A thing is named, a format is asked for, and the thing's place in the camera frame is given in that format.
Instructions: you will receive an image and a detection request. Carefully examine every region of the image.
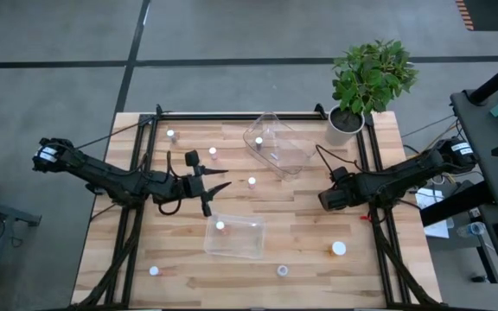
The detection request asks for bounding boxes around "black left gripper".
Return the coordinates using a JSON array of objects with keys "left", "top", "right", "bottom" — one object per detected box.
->
[{"left": 182, "top": 165, "right": 233, "bottom": 218}]

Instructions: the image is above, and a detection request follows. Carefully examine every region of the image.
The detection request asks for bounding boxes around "large orange pill bottle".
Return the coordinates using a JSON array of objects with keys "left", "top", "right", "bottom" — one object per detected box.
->
[{"left": 329, "top": 240, "right": 348, "bottom": 258}]

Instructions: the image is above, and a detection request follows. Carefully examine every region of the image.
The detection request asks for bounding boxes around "frosted plastic bin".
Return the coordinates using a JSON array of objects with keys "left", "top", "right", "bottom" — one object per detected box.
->
[{"left": 203, "top": 212, "right": 266, "bottom": 260}]

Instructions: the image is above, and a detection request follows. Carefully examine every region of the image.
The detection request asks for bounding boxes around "clear plastic bin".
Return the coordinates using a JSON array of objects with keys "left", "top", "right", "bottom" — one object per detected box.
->
[{"left": 242, "top": 111, "right": 319, "bottom": 181}]

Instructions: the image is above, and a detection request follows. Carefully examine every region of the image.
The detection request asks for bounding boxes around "white plant pot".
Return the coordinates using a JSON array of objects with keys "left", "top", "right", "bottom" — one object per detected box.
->
[{"left": 324, "top": 105, "right": 366, "bottom": 147}]

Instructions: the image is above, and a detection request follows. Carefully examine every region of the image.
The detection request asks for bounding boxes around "green leafy plant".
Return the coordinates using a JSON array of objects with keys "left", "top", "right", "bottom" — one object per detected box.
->
[{"left": 330, "top": 38, "right": 419, "bottom": 116}]

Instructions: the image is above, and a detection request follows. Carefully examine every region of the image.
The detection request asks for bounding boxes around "clear plastic water bottle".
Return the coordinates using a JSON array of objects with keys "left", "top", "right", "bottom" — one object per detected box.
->
[{"left": 456, "top": 221, "right": 486, "bottom": 238}]

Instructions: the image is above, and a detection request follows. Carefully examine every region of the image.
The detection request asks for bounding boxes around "dark grey desk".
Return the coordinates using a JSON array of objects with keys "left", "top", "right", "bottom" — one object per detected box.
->
[{"left": 450, "top": 84, "right": 498, "bottom": 208}]

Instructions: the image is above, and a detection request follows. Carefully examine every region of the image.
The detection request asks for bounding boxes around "black mat striped edge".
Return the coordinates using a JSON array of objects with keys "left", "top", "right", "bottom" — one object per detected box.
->
[{"left": 455, "top": 0, "right": 498, "bottom": 32}]

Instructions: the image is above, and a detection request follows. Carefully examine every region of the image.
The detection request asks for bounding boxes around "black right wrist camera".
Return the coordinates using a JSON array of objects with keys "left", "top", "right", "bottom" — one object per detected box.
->
[{"left": 331, "top": 166, "right": 349, "bottom": 185}]

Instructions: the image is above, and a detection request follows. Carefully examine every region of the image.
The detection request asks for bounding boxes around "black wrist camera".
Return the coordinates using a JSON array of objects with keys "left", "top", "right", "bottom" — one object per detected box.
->
[
  {"left": 184, "top": 149, "right": 201, "bottom": 170},
  {"left": 331, "top": 166, "right": 349, "bottom": 185}
]

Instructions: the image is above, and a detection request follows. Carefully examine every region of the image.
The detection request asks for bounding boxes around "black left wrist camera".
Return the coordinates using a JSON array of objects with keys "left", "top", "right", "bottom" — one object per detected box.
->
[{"left": 184, "top": 149, "right": 201, "bottom": 170}]

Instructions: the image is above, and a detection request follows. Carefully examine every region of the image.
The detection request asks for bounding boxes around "black aluminium table frame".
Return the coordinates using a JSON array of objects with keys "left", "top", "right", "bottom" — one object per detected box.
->
[{"left": 65, "top": 103, "right": 449, "bottom": 311}]

